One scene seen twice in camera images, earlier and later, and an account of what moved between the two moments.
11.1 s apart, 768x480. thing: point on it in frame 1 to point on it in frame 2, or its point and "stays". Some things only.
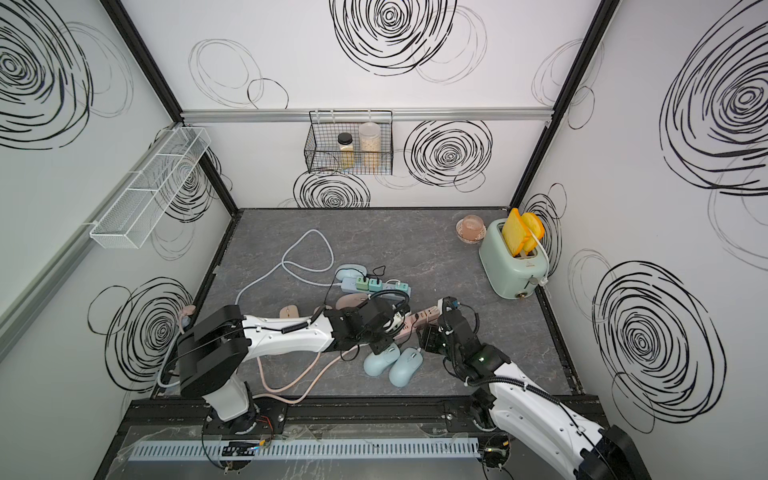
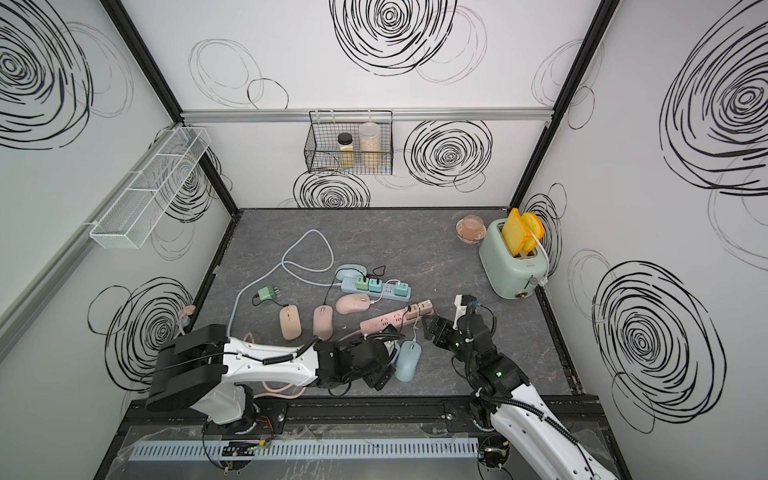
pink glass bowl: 470,229 stays
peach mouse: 289,312 stays
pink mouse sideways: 350,300 stays
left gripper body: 380,340 to 378,378
